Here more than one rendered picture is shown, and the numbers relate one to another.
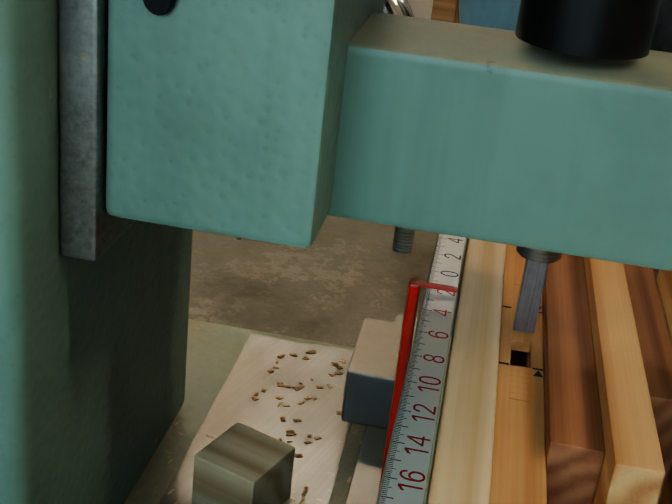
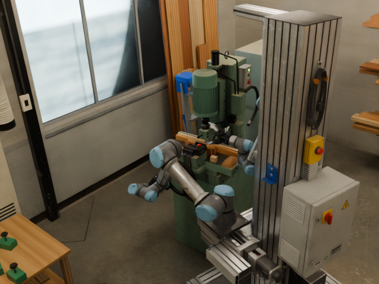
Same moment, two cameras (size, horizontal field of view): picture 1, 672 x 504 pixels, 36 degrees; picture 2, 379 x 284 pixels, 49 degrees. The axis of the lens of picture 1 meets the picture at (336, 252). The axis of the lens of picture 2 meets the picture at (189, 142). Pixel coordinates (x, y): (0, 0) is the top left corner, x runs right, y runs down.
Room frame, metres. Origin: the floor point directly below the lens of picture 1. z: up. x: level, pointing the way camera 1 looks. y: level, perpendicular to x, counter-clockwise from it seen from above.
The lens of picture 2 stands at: (1.64, -2.55, 2.43)
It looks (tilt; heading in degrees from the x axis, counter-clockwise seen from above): 28 degrees down; 119
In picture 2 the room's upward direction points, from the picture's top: 2 degrees counter-clockwise
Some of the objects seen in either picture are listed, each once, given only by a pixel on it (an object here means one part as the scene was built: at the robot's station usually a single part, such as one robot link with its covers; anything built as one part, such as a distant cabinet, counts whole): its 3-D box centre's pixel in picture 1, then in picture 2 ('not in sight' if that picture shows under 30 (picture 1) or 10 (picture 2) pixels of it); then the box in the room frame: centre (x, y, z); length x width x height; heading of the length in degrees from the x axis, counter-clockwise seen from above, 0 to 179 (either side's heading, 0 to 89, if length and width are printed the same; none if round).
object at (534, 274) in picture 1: (534, 276); not in sight; (0.40, -0.08, 0.97); 0.01 x 0.01 x 0.05; 82
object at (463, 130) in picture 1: (508, 150); (207, 132); (0.40, -0.07, 1.02); 0.14 x 0.07 x 0.09; 82
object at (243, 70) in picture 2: not in sight; (244, 76); (0.58, 0.21, 1.40); 0.10 x 0.06 x 0.16; 82
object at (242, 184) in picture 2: not in sight; (215, 198); (0.41, 0.03, 0.36); 0.58 x 0.45 x 0.71; 82
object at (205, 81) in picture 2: not in sight; (205, 93); (0.40, -0.08, 1.35); 0.18 x 0.18 x 0.31
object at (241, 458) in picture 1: (243, 476); not in sight; (0.44, 0.04, 0.82); 0.04 x 0.04 x 0.03; 62
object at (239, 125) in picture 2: not in sight; (236, 129); (0.58, 0.08, 1.02); 0.09 x 0.07 x 0.12; 172
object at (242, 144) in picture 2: not in sight; (243, 145); (0.79, -0.32, 1.13); 0.11 x 0.08 x 0.09; 172
